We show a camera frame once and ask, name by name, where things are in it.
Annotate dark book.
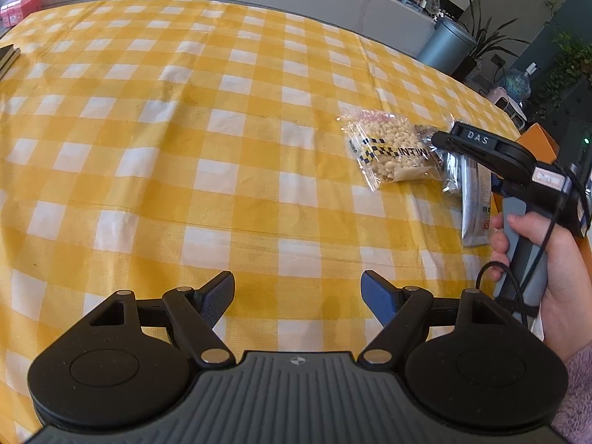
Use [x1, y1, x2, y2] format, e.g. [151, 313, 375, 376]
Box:
[0, 45, 21, 79]

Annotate clear peanut packet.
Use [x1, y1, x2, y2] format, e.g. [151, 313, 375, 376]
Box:
[337, 108, 442, 192]

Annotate person's right forearm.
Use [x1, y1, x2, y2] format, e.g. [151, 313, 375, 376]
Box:
[550, 344, 592, 444]

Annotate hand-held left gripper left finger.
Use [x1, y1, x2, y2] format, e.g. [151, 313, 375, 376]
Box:
[88, 270, 236, 367]

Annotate blue water jug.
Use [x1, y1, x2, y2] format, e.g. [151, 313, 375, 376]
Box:
[504, 62, 542, 102]

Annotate green climbing plant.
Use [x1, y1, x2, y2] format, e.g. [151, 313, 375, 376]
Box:
[532, 32, 592, 121]

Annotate grey-blue trash bin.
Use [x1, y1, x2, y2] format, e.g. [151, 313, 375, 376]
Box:
[416, 16, 478, 75]

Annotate pink heater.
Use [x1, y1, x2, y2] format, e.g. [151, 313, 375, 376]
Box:
[490, 87, 525, 123]

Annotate orange cardboard box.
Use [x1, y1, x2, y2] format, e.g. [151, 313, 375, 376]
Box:
[491, 122, 592, 287]

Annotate shiny foil snack packet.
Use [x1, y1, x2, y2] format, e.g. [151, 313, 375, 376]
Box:
[414, 124, 464, 195]

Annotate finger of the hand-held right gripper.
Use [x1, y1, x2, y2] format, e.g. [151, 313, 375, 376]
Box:
[431, 121, 532, 177]

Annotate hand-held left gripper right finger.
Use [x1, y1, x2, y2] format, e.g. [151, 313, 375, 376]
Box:
[358, 270, 509, 367]

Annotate person's right hand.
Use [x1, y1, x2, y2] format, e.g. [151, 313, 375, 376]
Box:
[489, 214, 592, 361]

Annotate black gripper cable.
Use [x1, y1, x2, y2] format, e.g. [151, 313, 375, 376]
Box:
[476, 166, 583, 329]

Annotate long-leaf potted plant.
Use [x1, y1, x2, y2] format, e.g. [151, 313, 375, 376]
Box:
[451, 0, 532, 84]

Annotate yellow checkered tablecloth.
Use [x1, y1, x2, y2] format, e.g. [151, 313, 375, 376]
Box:
[0, 0, 523, 444]

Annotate pink boxes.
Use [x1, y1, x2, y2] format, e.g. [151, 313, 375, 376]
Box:
[0, 0, 43, 28]

